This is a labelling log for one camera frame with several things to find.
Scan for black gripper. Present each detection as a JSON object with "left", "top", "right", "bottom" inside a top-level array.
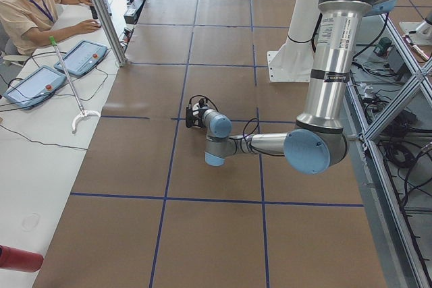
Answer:
[{"left": 185, "top": 98, "right": 210, "bottom": 128}]

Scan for aluminium frame post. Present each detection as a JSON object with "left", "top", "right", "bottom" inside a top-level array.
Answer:
[{"left": 92, "top": 0, "right": 127, "bottom": 67}]

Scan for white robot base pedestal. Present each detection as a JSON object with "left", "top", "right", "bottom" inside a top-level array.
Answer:
[{"left": 267, "top": 0, "right": 321, "bottom": 82}]

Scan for near teach pendant tablet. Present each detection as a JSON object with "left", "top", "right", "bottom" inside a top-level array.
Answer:
[{"left": 3, "top": 65, "right": 66, "bottom": 109}]

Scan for red cylinder bottle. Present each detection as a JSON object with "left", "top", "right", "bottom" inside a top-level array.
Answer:
[{"left": 1, "top": 246, "right": 44, "bottom": 272}]

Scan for brown paper table cover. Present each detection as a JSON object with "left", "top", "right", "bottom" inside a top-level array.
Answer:
[{"left": 34, "top": 0, "right": 386, "bottom": 287}]

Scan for reacher grabber stick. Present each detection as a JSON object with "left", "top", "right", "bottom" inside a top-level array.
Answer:
[{"left": 49, "top": 36, "right": 101, "bottom": 134}]

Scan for aluminium frame rail right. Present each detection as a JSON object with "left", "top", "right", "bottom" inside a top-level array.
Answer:
[{"left": 344, "top": 7, "right": 431, "bottom": 287}]

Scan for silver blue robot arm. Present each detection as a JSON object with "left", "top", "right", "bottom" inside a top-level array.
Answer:
[{"left": 186, "top": 0, "right": 397, "bottom": 174}]

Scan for black cable bundle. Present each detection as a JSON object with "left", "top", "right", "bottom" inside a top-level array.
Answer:
[{"left": 350, "top": 61, "right": 432, "bottom": 208}]

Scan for far teach pendant tablet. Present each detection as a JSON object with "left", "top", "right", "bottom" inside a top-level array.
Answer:
[{"left": 62, "top": 40, "right": 108, "bottom": 76}]

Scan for seated person beige shirt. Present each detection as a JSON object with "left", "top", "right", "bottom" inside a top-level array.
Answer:
[{"left": 1, "top": 0, "right": 101, "bottom": 56}]

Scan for teach pendant tablet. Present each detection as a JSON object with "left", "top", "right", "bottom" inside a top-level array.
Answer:
[
  {"left": 62, "top": 40, "right": 108, "bottom": 76},
  {"left": 3, "top": 65, "right": 66, "bottom": 109}
]

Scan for green power adapter box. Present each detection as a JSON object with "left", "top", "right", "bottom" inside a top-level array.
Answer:
[{"left": 374, "top": 37, "right": 392, "bottom": 57}]

